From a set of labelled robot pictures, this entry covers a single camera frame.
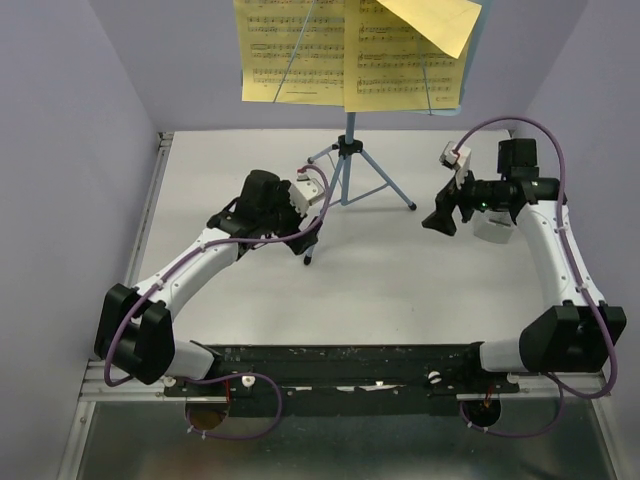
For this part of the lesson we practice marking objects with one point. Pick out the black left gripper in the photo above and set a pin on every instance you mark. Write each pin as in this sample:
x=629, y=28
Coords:
x=282, y=198

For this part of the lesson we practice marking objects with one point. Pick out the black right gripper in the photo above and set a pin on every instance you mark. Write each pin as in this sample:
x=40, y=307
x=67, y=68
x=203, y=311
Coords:
x=452, y=195

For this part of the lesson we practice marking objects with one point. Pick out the light blue music stand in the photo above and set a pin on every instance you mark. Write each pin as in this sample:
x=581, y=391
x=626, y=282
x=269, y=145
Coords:
x=347, y=147

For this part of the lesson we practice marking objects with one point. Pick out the yellow sheet music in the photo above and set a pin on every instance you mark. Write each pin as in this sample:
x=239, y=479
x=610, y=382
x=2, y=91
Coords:
x=292, y=52
x=390, y=66

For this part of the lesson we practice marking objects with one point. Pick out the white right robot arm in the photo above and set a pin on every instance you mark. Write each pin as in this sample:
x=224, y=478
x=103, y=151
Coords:
x=577, y=324

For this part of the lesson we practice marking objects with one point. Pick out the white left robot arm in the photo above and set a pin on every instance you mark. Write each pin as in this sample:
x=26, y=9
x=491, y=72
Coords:
x=135, y=332

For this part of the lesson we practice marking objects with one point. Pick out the plain yellow paper sheet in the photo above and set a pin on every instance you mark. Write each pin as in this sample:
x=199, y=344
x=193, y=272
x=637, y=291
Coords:
x=448, y=24

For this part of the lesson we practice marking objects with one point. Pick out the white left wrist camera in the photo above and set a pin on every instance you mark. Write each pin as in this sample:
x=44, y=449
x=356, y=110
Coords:
x=305, y=192

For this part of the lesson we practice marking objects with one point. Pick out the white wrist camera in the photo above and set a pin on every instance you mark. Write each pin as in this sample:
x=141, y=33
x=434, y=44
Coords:
x=456, y=159
x=305, y=192

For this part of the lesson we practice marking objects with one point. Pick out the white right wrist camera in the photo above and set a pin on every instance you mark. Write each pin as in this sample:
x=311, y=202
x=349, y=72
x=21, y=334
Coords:
x=456, y=159

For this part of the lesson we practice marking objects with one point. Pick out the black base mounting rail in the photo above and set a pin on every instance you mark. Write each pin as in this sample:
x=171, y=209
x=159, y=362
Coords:
x=340, y=381

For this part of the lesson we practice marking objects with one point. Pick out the aluminium frame rail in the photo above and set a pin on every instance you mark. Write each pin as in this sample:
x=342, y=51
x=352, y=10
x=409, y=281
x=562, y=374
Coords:
x=85, y=407

